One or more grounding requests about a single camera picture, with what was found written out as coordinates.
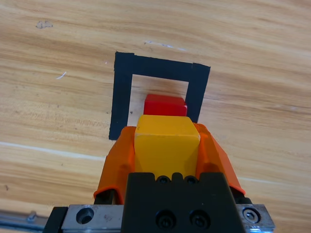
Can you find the black tape square outline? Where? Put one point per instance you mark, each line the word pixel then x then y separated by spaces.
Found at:
pixel 122 97

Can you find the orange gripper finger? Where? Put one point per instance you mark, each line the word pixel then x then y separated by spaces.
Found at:
pixel 216 160
pixel 116 165

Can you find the yellow wooden block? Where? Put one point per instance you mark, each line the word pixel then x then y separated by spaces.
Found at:
pixel 165 148

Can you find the red wooden block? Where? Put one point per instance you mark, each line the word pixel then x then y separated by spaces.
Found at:
pixel 164 105

